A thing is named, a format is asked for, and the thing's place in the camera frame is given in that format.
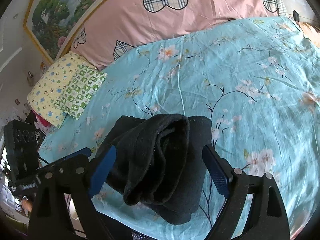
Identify black pants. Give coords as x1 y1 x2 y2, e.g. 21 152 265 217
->
97 114 212 225

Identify person's left hand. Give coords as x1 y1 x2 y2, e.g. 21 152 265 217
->
21 197 33 216

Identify green checkered pillow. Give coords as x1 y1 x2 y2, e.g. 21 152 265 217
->
54 65 107 120

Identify yellow cartoon pillow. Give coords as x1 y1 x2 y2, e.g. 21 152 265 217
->
27 51 95 128

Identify light blue floral bedsheet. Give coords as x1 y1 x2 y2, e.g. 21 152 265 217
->
40 17 319 238

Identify gold-framed landscape painting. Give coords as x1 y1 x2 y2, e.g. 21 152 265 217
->
23 0 106 63

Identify pink heart-pattern quilt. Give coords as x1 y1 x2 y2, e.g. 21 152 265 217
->
71 0 287 69

